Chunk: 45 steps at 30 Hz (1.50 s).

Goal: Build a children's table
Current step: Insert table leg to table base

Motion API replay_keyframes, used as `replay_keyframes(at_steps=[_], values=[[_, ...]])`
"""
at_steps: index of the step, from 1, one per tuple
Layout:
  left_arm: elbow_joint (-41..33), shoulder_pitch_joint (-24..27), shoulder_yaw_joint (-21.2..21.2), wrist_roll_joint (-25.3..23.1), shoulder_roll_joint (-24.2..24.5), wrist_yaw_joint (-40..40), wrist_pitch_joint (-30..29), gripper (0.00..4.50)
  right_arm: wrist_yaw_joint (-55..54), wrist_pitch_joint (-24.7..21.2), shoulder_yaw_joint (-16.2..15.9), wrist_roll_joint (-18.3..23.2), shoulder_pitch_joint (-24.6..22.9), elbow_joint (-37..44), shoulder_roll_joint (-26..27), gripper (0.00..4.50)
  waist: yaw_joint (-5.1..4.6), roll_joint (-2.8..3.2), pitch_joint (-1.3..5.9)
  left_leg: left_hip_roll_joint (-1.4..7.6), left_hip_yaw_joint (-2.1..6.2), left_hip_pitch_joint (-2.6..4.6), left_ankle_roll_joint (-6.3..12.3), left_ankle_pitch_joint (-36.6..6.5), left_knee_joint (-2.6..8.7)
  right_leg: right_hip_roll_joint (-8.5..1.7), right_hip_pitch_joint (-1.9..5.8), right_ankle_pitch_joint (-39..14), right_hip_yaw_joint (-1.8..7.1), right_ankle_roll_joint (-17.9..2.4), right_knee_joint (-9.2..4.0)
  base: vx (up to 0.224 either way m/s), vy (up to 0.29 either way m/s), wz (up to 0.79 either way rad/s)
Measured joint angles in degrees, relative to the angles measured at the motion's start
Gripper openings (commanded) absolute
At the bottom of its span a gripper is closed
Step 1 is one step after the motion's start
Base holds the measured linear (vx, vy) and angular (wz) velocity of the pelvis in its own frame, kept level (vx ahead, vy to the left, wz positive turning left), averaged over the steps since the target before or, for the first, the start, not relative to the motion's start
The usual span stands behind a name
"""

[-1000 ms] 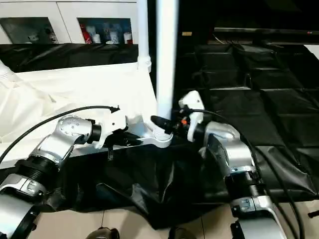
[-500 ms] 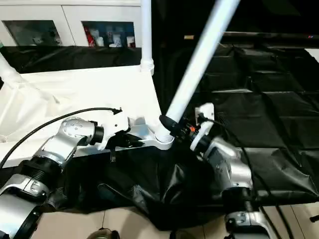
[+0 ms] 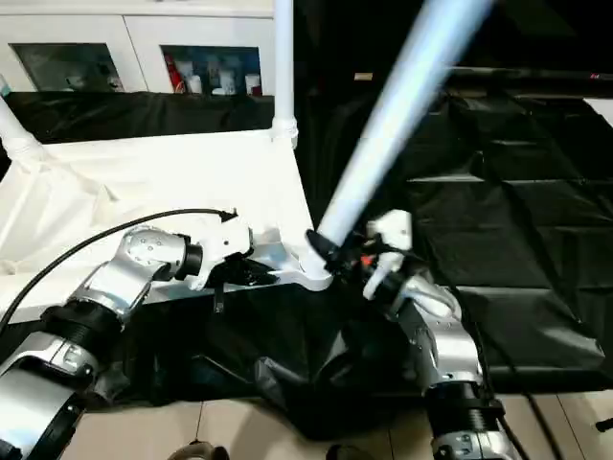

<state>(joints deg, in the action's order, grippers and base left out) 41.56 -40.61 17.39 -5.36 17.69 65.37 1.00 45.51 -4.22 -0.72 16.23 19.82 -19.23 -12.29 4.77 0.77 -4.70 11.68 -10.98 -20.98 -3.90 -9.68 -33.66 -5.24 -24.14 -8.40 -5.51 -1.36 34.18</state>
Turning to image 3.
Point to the black plastic mat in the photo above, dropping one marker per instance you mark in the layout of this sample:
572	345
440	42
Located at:
517	192

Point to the white board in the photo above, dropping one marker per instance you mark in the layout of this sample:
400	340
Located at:
606	107

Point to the white cabinet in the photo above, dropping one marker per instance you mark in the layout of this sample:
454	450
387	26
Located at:
96	34

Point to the black left robot foot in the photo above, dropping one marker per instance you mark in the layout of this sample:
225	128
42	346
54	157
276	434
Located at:
198	451

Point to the black robot foot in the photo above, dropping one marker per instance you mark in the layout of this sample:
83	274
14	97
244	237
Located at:
350	452
198	451

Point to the black right robot foot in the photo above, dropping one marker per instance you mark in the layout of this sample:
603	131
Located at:
350	452

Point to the red carton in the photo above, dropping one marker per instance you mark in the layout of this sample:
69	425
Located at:
173	75

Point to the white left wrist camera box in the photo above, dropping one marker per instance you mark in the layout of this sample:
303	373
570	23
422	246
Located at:
222	244

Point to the black tripod stand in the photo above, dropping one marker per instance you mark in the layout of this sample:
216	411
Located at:
603	424

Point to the grey metal bar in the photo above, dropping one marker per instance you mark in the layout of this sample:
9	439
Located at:
546	73

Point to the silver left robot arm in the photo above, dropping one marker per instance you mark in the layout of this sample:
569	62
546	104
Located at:
124	273

